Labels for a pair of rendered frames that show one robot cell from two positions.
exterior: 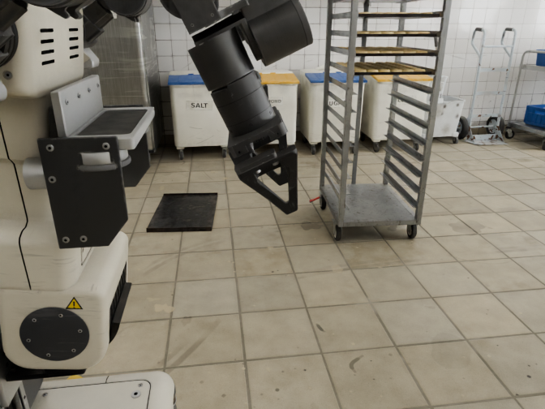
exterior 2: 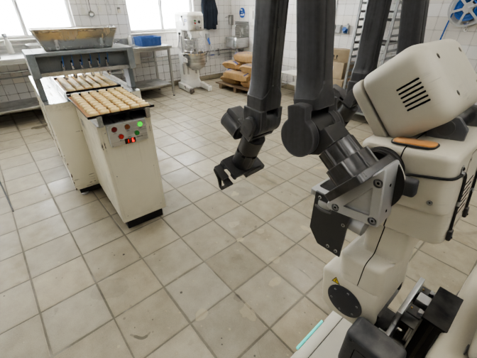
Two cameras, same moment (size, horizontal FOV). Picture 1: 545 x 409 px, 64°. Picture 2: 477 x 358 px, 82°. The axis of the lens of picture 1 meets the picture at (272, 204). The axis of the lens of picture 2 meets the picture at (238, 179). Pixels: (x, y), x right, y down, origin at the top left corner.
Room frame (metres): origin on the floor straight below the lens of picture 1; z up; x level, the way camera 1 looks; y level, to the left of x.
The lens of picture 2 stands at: (1.31, 0.61, 1.44)
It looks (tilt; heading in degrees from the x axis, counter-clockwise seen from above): 32 degrees down; 237
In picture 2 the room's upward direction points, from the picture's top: straight up
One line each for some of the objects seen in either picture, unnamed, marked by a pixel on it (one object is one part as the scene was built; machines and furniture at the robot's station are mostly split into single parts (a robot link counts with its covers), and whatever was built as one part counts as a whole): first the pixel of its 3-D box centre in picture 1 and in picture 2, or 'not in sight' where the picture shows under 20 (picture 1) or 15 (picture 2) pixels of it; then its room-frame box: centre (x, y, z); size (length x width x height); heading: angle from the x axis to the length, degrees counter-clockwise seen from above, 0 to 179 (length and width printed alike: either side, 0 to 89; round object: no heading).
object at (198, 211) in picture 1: (185, 210); not in sight; (2.74, 0.59, 0.02); 0.60 x 0.40 x 0.03; 3
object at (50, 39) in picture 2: not in sight; (76, 38); (1.05, -2.01, 1.25); 0.56 x 0.29 x 0.14; 4
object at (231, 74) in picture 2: not in sight; (240, 74); (-1.91, -4.17, 0.32); 0.72 x 0.42 x 0.17; 102
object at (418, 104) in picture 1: (406, 99); not in sight; (2.61, -0.79, 0.78); 0.64 x 0.03 x 0.03; 4
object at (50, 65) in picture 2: not in sight; (85, 71); (1.05, -2.01, 1.01); 0.72 x 0.33 x 0.34; 4
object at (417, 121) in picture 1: (405, 114); not in sight; (2.61, -0.79, 0.69); 0.64 x 0.03 x 0.03; 4
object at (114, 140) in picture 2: not in sight; (128, 132); (0.99, -1.15, 0.77); 0.24 x 0.04 x 0.14; 4
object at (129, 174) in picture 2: not in sight; (121, 156); (1.02, -1.51, 0.45); 0.70 x 0.34 x 0.90; 94
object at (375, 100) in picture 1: (391, 109); not in sight; (4.55, -1.23, 0.38); 0.64 x 0.54 x 0.77; 5
